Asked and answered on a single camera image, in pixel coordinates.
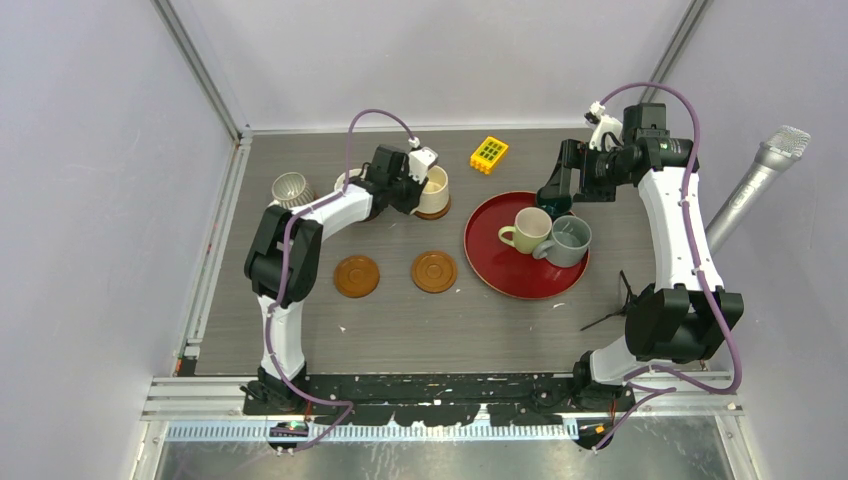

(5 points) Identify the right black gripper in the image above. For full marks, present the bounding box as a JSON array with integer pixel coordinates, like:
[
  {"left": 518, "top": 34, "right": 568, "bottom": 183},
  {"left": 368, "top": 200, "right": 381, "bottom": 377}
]
[{"left": 542, "top": 138, "right": 632, "bottom": 202}]

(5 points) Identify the white bowl cup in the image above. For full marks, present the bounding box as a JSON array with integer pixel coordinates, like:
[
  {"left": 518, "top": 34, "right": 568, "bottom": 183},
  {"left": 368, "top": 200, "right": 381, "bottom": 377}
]
[{"left": 334, "top": 168, "right": 362, "bottom": 192}]

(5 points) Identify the cream mug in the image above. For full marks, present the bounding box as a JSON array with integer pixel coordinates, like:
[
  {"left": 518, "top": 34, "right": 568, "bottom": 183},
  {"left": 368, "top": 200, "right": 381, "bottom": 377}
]
[{"left": 416, "top": 166, "right": 450, "bottom": 213}]

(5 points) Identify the dark green cup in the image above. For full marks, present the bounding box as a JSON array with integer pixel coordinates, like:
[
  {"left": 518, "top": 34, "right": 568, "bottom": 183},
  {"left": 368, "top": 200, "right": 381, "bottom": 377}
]
[{"left": 535, "top": 188, "right": 573, "bottom": 220}]

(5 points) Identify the pale green cup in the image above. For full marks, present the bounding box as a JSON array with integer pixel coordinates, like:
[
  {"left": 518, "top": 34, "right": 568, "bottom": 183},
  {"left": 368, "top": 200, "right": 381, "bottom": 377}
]
[{"left": 497, "top": 207, "right": 552, "bottom": 254}]

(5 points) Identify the yellow toy brick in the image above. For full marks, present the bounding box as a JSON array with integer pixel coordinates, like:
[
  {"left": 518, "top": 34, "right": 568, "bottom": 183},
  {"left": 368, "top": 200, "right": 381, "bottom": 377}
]
[{"left": 469, "top": 136, "right": 509, "bottom": 175}]

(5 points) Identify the grey ribbed cup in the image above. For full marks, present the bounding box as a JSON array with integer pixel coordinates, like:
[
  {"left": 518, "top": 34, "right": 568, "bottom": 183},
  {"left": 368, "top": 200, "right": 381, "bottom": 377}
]
[{"left": 271, "top": 172, "right": 316, "bottom": 209}]

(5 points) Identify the dark ringed wooden coaster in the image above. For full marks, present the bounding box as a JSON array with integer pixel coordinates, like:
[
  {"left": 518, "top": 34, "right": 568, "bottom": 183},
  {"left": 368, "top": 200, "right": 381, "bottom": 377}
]
[{"left": 411, "top": 251, "right": 458, "bottom": 294}]

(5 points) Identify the red round tray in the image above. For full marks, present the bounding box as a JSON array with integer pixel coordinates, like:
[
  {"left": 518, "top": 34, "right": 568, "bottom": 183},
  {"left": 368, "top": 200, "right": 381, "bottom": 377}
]
[{"left": 463, "top": 191, "right": 590, "bottom": 300}]

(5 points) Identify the black microphone tripod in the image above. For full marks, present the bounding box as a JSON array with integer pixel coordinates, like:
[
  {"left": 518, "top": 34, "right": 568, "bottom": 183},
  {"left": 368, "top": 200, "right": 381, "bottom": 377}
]
[{"left": 579, "top": 270, "right": 641, "bottom": 333}]

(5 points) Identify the silver microphone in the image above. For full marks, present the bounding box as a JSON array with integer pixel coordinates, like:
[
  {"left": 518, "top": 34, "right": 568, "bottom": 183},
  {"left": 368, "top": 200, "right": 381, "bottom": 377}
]
[{"left": 706, "top": 125, "right": 811, "bottom": 254}]

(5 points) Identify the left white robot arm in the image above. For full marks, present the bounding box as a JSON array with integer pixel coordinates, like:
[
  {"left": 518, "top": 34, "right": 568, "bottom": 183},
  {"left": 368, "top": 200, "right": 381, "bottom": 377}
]
[{"left": 244, "top": 145, "right": 438, "bottom": 414}]

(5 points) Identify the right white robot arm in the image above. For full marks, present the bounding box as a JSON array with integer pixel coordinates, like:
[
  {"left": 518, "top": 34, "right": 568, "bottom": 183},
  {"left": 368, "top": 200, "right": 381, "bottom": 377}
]
[{"left": 535, "top": 102, "right": 744, "bottom": 411}]

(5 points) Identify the grey green mug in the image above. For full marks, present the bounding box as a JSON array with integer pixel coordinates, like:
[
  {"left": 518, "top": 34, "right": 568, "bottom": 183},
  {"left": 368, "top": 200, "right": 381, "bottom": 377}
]
[{"left": 532, "top": 215, "right": 592, "bottom": 268}]

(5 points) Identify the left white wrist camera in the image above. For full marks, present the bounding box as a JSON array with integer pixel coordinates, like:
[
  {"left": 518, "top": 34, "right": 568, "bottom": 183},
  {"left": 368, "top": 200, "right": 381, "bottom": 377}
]
[{"left": 408, "top": 136, "right": 438, "bottom": 184}]

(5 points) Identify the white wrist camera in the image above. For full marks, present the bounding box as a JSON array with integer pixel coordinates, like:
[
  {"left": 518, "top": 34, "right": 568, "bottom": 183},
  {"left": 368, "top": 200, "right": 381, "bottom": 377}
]
[
  {"left": 408, "top": 136, "right": 438, "bottom": 184},
  {"left": 584, "top": 101, "right": 623, "bottom": 152}
]

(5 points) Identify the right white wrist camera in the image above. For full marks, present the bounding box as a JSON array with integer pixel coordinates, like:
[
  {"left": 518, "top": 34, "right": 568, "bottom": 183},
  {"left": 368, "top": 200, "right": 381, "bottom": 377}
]
[{"left": 584, "top": 101, "right": 623, "bottom": 152}]

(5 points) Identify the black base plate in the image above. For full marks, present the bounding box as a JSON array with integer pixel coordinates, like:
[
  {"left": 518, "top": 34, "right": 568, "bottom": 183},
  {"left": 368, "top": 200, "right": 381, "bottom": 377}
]
[{"left": 240, "top": 373, "right": 635, "bottom": 427}]

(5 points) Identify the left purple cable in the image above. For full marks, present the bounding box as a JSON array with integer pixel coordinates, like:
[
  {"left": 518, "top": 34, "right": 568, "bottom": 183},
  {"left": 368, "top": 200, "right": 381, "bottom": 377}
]
[{"left": 263, "top": 108, "right": 423, "bottom": 453}]

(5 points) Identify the purple cable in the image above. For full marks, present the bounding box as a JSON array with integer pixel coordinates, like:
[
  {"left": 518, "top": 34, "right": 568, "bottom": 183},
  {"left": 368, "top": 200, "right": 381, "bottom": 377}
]
[
  {"left": 263, "top": 108, "right": 423, "bottom": 453},
  {"left": 584, "top": 82, "right": 743, "bottom": 452}
]

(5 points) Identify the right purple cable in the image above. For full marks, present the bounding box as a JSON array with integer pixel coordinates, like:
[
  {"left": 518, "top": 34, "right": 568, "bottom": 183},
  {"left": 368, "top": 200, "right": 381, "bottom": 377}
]
[{"left": 584, "top": 82, "right": 743, "bottom": 452}]

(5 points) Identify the aluminium frame rail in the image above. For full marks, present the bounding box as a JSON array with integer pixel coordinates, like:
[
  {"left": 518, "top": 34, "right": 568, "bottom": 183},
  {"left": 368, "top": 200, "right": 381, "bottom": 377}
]
[{"left": 141, "top": 371, "right": 744, "bottom": 449}]

